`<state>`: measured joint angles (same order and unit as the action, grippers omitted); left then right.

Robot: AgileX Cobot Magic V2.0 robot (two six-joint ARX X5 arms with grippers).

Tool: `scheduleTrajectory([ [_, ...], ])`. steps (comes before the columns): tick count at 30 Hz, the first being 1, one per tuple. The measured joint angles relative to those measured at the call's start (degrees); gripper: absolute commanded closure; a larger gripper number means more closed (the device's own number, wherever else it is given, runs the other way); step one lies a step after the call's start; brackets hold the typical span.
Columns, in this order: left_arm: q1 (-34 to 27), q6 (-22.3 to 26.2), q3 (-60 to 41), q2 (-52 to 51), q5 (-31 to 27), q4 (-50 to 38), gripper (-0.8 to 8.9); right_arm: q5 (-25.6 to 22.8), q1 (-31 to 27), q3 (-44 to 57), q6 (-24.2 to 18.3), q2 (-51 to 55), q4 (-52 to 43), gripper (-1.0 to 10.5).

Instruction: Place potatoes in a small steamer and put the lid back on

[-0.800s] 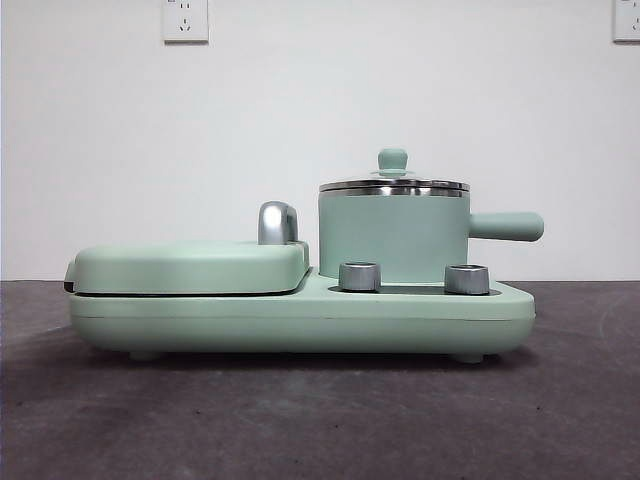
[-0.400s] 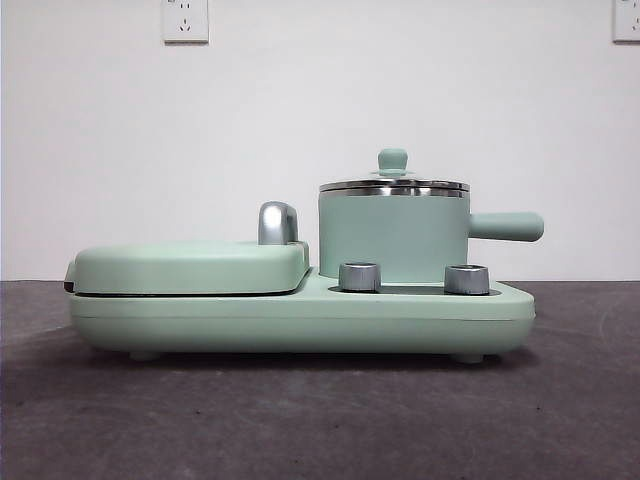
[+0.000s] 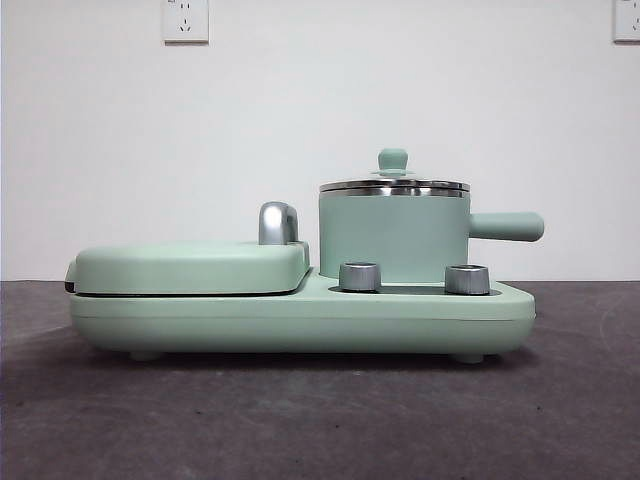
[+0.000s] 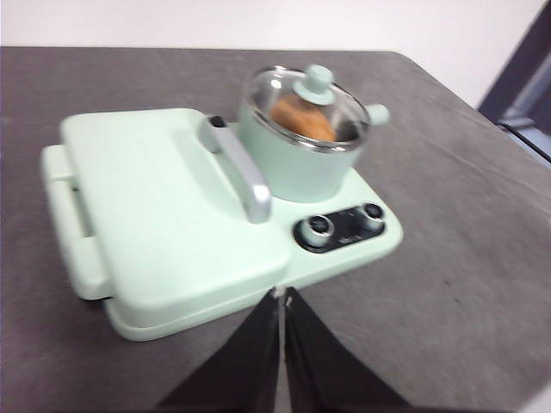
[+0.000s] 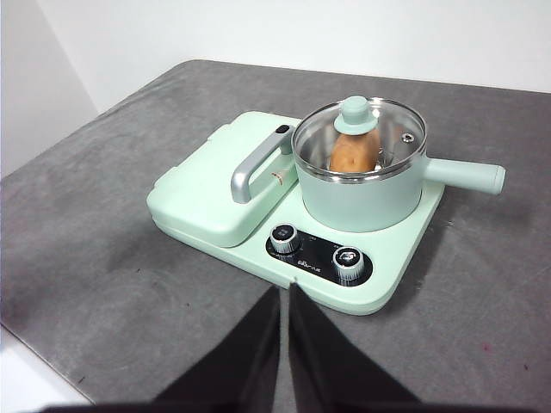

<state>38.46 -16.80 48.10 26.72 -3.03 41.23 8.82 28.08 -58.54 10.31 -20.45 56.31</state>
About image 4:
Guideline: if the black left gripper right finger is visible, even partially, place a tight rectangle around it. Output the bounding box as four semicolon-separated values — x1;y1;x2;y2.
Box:
279;287;408;413

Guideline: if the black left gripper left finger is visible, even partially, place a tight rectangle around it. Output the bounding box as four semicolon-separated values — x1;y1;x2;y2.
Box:
156;287;282;413

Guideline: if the brown potato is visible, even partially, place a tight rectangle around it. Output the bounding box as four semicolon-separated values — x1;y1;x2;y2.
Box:
269;95;337;143

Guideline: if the glass lid with green knob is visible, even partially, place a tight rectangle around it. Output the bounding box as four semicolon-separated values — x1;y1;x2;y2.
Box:
242;64;373;154

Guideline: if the mint green breakfast machine base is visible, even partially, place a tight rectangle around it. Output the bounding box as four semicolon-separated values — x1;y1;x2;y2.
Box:
40;107;406;343

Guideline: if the mint green pot with handle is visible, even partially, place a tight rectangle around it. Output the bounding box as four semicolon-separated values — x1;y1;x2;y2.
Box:
236;64;393;204

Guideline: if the silver grill cover handle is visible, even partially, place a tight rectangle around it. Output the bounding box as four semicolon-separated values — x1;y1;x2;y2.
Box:
196;114;274;225

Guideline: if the dark grey door frame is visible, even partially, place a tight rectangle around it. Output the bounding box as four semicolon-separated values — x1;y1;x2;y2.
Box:
476;0;551;164

